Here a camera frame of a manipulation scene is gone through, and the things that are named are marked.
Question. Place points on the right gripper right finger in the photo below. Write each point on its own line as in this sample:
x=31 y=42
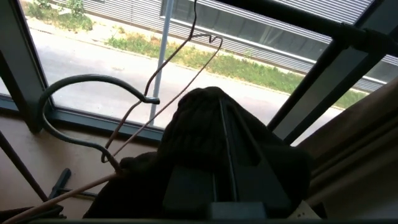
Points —
x=252 y=183

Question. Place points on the black clothes rack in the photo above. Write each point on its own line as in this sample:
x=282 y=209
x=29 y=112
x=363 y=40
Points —
x=342 y=31

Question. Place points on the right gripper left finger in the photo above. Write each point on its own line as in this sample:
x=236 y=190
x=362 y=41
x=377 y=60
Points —
x=186 y=189

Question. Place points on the window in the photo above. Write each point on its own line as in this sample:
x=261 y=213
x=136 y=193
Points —
x=21 y=68

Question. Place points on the black garment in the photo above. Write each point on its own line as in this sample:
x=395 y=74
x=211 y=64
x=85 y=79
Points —
x=192 y=130

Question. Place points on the brown curtain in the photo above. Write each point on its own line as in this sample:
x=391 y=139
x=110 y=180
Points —
x=357 y=149

